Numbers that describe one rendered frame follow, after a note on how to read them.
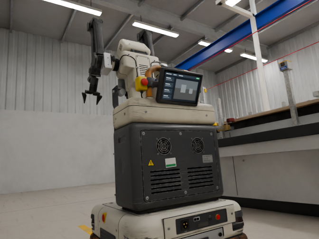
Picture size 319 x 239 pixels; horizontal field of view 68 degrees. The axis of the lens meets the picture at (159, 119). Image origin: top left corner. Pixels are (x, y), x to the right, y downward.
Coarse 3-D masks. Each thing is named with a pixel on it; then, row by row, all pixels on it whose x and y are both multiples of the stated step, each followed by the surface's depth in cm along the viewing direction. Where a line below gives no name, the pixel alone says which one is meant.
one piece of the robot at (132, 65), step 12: (120, 60) 157; (132, 60) 155; (144, 60) 160; (156, 60) 166; (120, 72) 158; (132, 72) 154; (144, 72) 157; (156, 72) 164; (132, 84) 155; (132, 96) 156
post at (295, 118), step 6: (288, 72) 186; (288, 78) 185; (288, 84) 185; (288, 90) 185; (288, 96) 185; (294, 96) 184; (294, 102) 182; (294, 108) 181; (294, 114) 180; (294, 120) 180
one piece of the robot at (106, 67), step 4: (104, 56) 153; (108, 56) 155; (104, 60) 152; (108, 60) 154; (104, 64) 151; (108, 64) 152; (104, 68) 152; (108, 68) 152; (100, 72) 158; (104, 72) 156; (108, 72) 157
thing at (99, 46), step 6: (96, 18) 179; (90, 24) 183; (96, 24) 177; (96, 30) 175; (96, 36) 173; (102, 36) 176; (96, 42) 172; (102, 42) 173; (96, 48) 171; (102, 48) 171; (96, 54) 168; (102, 54) 169; (96, 60) 164
